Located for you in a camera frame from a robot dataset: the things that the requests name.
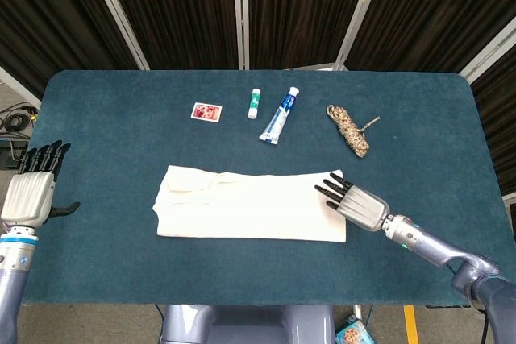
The dark equipment box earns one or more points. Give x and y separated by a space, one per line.
10 154

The white screen frame post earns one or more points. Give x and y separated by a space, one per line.
241 13
489 52
117 13
18 88
359 13

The yellow floor tape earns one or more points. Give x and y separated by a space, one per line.
410 324

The red playing card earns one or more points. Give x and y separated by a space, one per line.
206 112

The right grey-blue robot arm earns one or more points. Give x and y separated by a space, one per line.
431 243

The blue white toothpaste tube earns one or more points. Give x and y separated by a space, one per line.
280 116

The grey-blue robot torso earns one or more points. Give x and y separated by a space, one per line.
242 326

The white T-shirt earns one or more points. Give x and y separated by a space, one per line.
242 211

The blue cookie snack box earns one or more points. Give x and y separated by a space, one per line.
350 334

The green white glue stick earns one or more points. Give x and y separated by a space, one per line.
254 104

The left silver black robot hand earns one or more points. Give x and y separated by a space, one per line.
28 199

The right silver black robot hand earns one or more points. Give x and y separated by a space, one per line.
363 209

